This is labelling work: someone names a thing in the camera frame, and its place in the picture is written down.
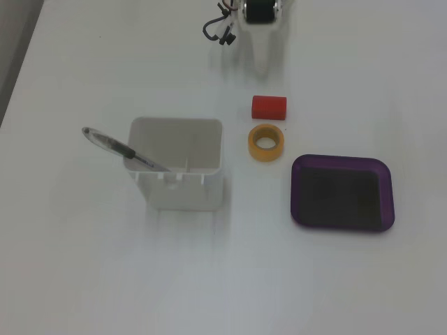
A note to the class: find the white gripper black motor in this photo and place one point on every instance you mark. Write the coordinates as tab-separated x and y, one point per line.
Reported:
260	8

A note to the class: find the red cube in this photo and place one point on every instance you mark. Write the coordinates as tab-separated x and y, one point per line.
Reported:
269	106

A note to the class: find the purple tray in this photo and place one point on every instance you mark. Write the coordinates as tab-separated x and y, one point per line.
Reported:
342	195

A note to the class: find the white plastic container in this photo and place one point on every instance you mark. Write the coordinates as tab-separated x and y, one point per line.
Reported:
181	188

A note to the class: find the black pen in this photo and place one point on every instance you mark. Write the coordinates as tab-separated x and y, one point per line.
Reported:
115	143

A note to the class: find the yellow tape roll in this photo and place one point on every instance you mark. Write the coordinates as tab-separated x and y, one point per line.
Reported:
255	143

